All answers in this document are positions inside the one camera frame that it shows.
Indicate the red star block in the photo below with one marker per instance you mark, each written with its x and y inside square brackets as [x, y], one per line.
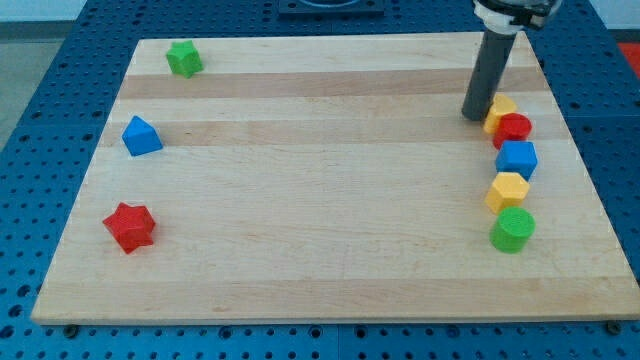
[130, 226]

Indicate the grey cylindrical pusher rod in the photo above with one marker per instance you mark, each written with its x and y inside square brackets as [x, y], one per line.
[489, 67]

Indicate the green star block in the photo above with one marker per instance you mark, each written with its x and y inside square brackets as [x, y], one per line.
[184, 59]

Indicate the yellow hexagon block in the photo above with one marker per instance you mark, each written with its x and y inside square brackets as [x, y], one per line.
[508, 189]

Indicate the green cylinder block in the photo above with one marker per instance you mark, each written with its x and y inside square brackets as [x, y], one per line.
[512, 229]

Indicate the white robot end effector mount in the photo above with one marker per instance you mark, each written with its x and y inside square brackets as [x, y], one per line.
[507, 17]

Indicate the red circle block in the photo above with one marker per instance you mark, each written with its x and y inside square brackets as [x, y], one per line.
[512, 127]

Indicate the dark blue base plate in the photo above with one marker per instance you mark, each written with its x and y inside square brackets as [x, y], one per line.
[330, 7]

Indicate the wooden board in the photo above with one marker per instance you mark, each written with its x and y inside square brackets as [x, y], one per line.
[330, 179]

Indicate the yellow heart block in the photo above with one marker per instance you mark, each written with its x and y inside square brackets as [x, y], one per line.
[501, 105]

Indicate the blue triangle block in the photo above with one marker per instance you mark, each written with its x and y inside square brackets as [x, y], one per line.
[140, 137]

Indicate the blue cube block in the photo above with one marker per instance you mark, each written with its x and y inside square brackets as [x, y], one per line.
[517, 156]

